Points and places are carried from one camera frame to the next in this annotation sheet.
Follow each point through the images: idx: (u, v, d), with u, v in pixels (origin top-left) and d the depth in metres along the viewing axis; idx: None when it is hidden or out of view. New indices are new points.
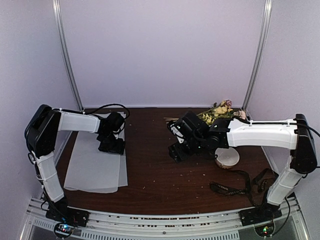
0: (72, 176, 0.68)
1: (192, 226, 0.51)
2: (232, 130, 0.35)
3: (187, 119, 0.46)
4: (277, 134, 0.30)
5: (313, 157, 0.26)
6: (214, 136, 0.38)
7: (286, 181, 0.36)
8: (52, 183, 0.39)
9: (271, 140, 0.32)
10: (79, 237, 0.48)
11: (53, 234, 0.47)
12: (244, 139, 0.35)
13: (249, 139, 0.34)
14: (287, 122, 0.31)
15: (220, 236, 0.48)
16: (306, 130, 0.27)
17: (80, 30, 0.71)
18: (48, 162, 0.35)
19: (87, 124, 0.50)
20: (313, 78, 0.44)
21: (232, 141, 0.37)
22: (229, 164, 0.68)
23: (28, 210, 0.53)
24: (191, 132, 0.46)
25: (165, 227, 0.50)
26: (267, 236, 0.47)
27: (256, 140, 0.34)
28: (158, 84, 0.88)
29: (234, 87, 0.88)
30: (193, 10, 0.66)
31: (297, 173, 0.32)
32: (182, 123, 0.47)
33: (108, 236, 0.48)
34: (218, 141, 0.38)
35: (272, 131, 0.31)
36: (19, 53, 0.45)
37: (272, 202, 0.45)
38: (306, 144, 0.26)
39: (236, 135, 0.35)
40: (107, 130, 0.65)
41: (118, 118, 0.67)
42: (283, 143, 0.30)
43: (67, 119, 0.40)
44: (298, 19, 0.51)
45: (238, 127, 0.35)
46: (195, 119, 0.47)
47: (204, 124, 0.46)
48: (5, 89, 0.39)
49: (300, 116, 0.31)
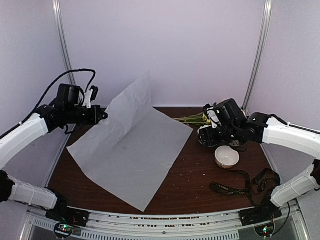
0: (72, 176, 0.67)
1: (192, 226, 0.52)
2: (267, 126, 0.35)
3: (230, 106, 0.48)
4: (309, 141, 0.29)
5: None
6: (251, 128, 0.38)
7: (299, 188, 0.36)
8: (39, 197, 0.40)
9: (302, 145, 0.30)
10: (79, 237, 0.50)
11: (53, 234, 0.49)
12: (277, 138, 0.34)
13: (283, 140, 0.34)
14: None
15: (220, 236, 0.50)
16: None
17: (80, 30, 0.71)
18: (21, 191, 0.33)
19: (29, 135, 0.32)
20: (313, 78, 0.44)
21: (266, 139, 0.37)
22: (230, 164, 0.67)
23: (28, 211, 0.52)
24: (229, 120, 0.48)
25: (165, 227, 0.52)
26: (267, 236, 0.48)
27: (288, 142, 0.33)
28: (158, 83, 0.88)
29: (234, 87, 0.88)
30: (193, 11, 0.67)
31: (312, 183, 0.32)
32: (222, 109, 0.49)
33: (108, 236, 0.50)
34: (253, 134, 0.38)
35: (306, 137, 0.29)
36: (19, 53, 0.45)
37: (275, 203, 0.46)
38: None
39: (271, 133, 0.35)
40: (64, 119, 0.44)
41: (67, 94, 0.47)
42: (311, 151, 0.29)
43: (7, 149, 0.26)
44: (298, 19, 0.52)
45: (276, 125, 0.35)
46: (235, 107, 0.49)
47: (243, 117, 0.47)
48: (4, 88, 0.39)
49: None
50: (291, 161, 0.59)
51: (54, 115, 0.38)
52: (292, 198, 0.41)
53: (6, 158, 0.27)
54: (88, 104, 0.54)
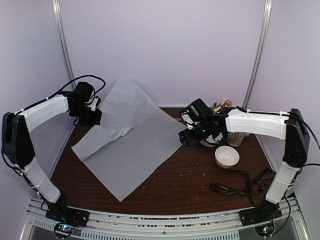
0: (72, 176, 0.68)
1: (192, 226, 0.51)
2: (229, 116, 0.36)
3: (196, 105, 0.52)
4: (269, 123, 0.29)
5: (303, 149, 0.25)
6: (216, 121, 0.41)
7: (281, 177, 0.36)
8: (46, 184, 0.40)
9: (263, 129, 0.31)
10: (79, 237, 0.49)
11: (53, 234, 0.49)
12: (240, 126, 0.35)
13: (244, 126, 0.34)
14: (280, 113, 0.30)
15: (220, 237, 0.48)
16: (297, 121, 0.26)
17: (80, 30, 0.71)
18: (35, 167, 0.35)
19: (56, 108, 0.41)
20: (313, 78, 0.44)
21: (230, 128, 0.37)
22: (229, 164, 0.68)
23: (28, 211, 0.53)
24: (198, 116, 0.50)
25: (165, 227, 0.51)
26: (267, 236, 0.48)
27: (251, 127, 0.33)
28: (157, 84, 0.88)
29: (234, 87, 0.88)
30: (193, 11, 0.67)
31: (290, 168, 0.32)
32: (191, 108, 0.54)
33: (108, 236, 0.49)
34: (218, 126, 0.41)
35: (265, 119, 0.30)
36: (19, 53, 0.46)
37: (270, 200, 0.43)
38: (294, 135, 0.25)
39: (234, 121, 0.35)
40: (79, 106, 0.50)
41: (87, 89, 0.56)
42: (275, 133, 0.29)
43: (36, 116, 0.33)
44: (298, 19, 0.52)
45: (236, 114, 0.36)
46: (202, 105, 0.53)
47: (210, 111, 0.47)
48: (4, 88, 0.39)
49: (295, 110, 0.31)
50: None
51: (74, 99, 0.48)
52: (285, 192, 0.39)
53: (38, 122, 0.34)
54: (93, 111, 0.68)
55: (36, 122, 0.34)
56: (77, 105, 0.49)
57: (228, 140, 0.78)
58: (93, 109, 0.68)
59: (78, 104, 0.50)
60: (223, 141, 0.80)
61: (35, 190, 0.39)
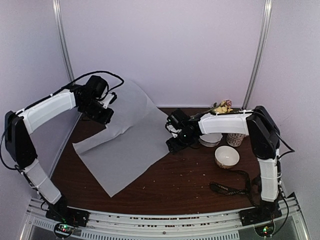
0: (71, 176, 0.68)
1: (192, 226, 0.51)
2: (203, 120, 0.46)
3: (175, 114, 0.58)
4: (232, 121, 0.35)
5: (266, 140, 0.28)
6: (191, 126, 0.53)
7: (264, 172, 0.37)
8: (47, 185, 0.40)
9: (229, 127, 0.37)
10: (79, 237, 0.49)
11: (53, 234, 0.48)
12: (212, 126, 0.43)
13: (216, 127, 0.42)
14: (243, 112, 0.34)
15: (221, 236, 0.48)
16: (257, 117, 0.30)
17: (80, 30, 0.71)
18: (37, 167, 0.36)
19: (62, 106, 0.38)
20: (313, 78, 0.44)
21: (203, 129, 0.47)
22: (229, 164, 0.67)
23: (28, 211, 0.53)
24: (178, 124, 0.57)
25: (165, 227, 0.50)
26: (267, 236, 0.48)
27: (220, 127, 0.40)
28: (157, 84, 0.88)
29: (234, 87, 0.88)
30: (193, 11, 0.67)
31: (265, 160, 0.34)
32: (171, 118, 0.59)
33: (108, 236, 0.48)
34: (193, 130, 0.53)
35: (230, 118, 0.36)
36: (19, 53, 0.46)
37: (266, 198, 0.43)
38: (255, 127, 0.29)
39: (205, 123, 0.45)
40: (85, 101, 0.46)
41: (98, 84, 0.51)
42: (238, 129, 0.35)
43: (38, 116, 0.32)
44: (298, 19, 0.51)
45: (207, 117, 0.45)
46: (180, 112, 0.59)
47: (187, 118, 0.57)
48: (4, 89, 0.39)
49: (259, 108, 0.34)
50: (290, 156, 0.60)
51: (82, 93, 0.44)
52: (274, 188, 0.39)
53: (39, 121, 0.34)
54: (105, 105, 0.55)
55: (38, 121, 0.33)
56: (84, 100, 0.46)
57: (228, 140, 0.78)
58: (106, 104, 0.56)
59: (85, 100, 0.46)
60: (223, 141, 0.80)
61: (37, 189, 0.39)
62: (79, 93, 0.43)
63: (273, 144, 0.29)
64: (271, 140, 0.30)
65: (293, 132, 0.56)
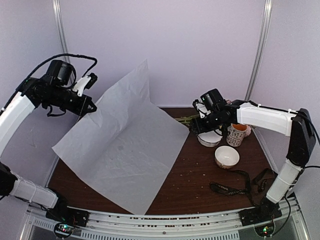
0: (72, 176, 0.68)
1: (192, 226, 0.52)
2: (242, 108, 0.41)
3: (212, 95, 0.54)
4: (278, 118, 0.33)
5: (305, 146, 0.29)
6: (228, 111, 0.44)
7: (282, 175, 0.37)
8: (39, 194, 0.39)
9: (270, 123, 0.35)
10: (79, 237, 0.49)
11: (53, 234, 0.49)
12: (251, 118, 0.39)
13: (256, 119, 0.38)
14: (288, 111, 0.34)
15: (220, 237, 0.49)
16: (302, 120, 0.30)
17: (80, 31, 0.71)
18: (23, 186, 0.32)
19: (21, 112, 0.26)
20: (313, 77, 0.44)
21: (240, 118, 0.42)
22: (230, 164, 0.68)
23: (28, 211, 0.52)
24: (212, 105, 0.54)
25: (165, 227, 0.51)
26: (267, 236, 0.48)
27: (260, 122, 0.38)
28: (157, 83, 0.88)
29: (234, 87, 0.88)
30: (193, 11, 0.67)
31: (292, 167, 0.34)
32: (207, 97, 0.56)
33: (108, 236, 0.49)
34: (228, 116, 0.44)
35: (274, 114, 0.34)
36: (19, 53, 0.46)
37: (270, 197, 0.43)
38: (298, 130, 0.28)
39: (244, 113, 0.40)
40: (46, 95, 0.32)
41: (57, 68, 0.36)
42: (281, 128, 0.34)
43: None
44: (298, 19, 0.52)
45: (247, 107, 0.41)
46: (218, 96, 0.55)
47: (224, 102, 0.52)
48: (4, 88, 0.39)
49: (303, 110, 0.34)
50: None
51: (38, 87, 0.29)
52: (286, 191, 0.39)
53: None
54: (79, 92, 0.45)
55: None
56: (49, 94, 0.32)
57: (228, 140, 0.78)
58: (80, 90, 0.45)
59: (46, 93, 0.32)
60: (223, 141, 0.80)
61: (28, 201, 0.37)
62: (36, 86, 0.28)
63: (310, 151, 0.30)
64: (310, 147, 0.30)
65: None
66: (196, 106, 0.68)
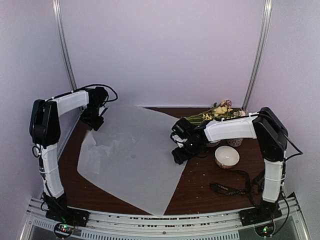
0: (72, 176, 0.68)
1: (192, 226, 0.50)
2: (208, 127, 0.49)
3: (180, 123, 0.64)
4: (238, 126, 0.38)
5: (275, 142, 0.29)
6: (197, 134, 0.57)
7: (268, 173, 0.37)
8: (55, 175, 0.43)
9: (236, 132, 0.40)
10: (79, 237, 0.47)
11: (53, 234, 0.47)
12: (218, 133, 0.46)
13: (221, 132, 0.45)
14: (249, 115, 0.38)
15: (220, 236, 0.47)
16: (264, 119, 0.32)
17: (80, 30, 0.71)
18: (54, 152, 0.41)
19: (78, 101, 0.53)
20: (314, 77, 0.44)
21: (210, 136, 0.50)
22: (229, 164, 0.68)
23: (28, 211, 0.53)
24: (184, 133, 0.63)
25: (165, 227, 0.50)
26: (267, 236, 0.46)
27: (226, 133, 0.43)
28: (157, 83, 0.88)
29: (234, 86, 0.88)
30: (193, 11, 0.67)
31: (273, 163, 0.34)
32: (176, 127, 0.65)
33: (107, 236, 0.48)
34: (199, 138, 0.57)
35: (235, 122, 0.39)
36: (20, 54, 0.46)
37: (267, 199, 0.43)
38: (261, 129, 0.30)
39: (211, 130, 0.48)
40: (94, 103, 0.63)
41: (101, 93, 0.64)
42: (245, 132, 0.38)
43: (61, 104, 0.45)
44: (299, 18, 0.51)
45: (212, 124, 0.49)
46: (185, 122, 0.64)
47: (192, 126, 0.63)
48: (5, 89, 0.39)
49: (265, 110, 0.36)
50: (288, 156, 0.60)
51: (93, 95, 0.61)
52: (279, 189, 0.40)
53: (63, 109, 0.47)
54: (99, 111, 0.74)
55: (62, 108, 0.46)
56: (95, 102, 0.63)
57: (228, 140, 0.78)
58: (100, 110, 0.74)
59: (95, 100, 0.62)
60: (223, 141, 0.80)
61: (44, 179, 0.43)
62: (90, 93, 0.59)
63: (281, 146, 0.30)
64: (279, 142, 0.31)
65: (293, 132, 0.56)
66: (173, 138, 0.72)
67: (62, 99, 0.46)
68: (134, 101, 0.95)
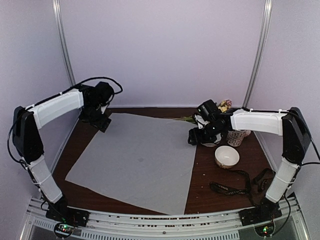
0: (72, 176, 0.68)
1: (192, 226, 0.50)
2: (236, 114, 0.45)
3: (207, 106, 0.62)
4: (266, 119, 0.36)
5: (299, 143, 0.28)
6: (222, 120, 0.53)
7: (279, 172, 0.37)
8: (48, 184, 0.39)
9: (262, 126, 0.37)
10: (79, 237, 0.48)
11: (53, 234, 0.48)
12: (244, 122, 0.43)
13: (247, 123, 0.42)
14: (278, 111, 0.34)
15: (220, 236, 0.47)
16: (293, 117, 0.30)
17: (79, 31, 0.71)
18: (42, 164, 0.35)
19: (69, 104, 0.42)
20: (314, 76, 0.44)
21: (235, 125, 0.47)
22: (229, 165, 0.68)
23: (28, 211, 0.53)
24: (208, 116, 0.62)
25: (165, 227, 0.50)
26: (267, 236, 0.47)
27: (253, 125, 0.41)
28: (157, 84, 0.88)
29: (234, 86, 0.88)
30: (193, 11, 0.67)
31: (290, 164, 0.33)
32: (202, 108, 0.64)
33: (108, 236, 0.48)
34: (223, 124, 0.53)
35: (264, 116, 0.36)
36: (20, 54, 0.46)
37: (269, 197, 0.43)
38: (289, 127, 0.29)
39: (238, 119, 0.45)
40: (92, 100, 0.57)
41: (101, 90, 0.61)
42: (271, 128, 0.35)
43: (45, 112, 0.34)
44: (299, 19, 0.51)
45: (241, 112, 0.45)
46: (214, 107, 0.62)
47: (218, 111, 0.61)
48: (4, 89, 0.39)
49: (295, 110, 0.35)
50: None
51: (89, 93, 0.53)
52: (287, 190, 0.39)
53: (48, 118, 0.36)
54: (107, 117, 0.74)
55: (48, 117, 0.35)
56: (92, 99, 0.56)
57: (228, 140, 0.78)
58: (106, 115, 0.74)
59: (92, 98, 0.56)
60: (223, 141, 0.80)
61: (39, 187, 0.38)
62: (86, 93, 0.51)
63: (305, 149, 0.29)
64: (304, 144, 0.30)
65: None
66: (195, 118, 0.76)
67: (46, 105, 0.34)
68: (134, 101, 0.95)
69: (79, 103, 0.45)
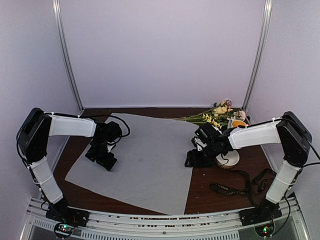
0: (72, 176, 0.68)
1: (192, 226, 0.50)
2: (232, 134, 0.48)
3: (204, 128, 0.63)
4: (262, 130, 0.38)
5: (298, 145, 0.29)
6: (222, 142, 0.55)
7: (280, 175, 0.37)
8: (50, 184, 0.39)
9: (260, 137, 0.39)
10: (79, 237, 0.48)
11: (53, 234, 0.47)
12: (242, 140, 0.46)
13: (245, 140, 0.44)
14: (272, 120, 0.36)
15: (220, 236, 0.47)
16: (287, 123, 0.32)
17: (80, 31, 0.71)
18: (43, 165, 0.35)
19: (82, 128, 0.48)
20: (313, 77, 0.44)
21: (234, 144, 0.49)
22: (229, 164, 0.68)
23: (28, 211, 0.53)
24: (207, 138, 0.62)
25: (165, 227, 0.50)
26: (267, 236, 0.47)
27: (251, 140, 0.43)
28: (157, 83, 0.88)
29: (234, 86, 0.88)
30: (193, 11, 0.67)
31: (291, 167, 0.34)
32: (200, 131, 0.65)
33: (108, 236, 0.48)
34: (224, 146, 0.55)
35: (258, 129, 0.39)
36: (19, 54, 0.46)
37: (270, 199, 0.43)
38: (285, 132, 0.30)
39: (235, 137, 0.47)
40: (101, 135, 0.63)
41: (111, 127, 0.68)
42: (269, 137, 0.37)
43: (60, 123, 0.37)
44: (299, 19, 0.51)
45: (236, 131, 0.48)
46: (209, 127, 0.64)
47: (216, 133, 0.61)
48: (4, 89, 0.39)
49: (288, 114, 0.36)
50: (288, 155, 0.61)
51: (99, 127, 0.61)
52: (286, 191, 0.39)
53: (61, 130, 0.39)
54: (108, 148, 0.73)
55: (62, 129, 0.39)
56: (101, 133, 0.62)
57: None
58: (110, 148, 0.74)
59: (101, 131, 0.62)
60: None
61: (39, 187, 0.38)
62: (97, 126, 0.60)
63: (306, 150, 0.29)
64: (305, 146, 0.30)
65: None
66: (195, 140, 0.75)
67: (64, 118, 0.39)
68: (134, 101, 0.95)
69: (89, 132, 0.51)
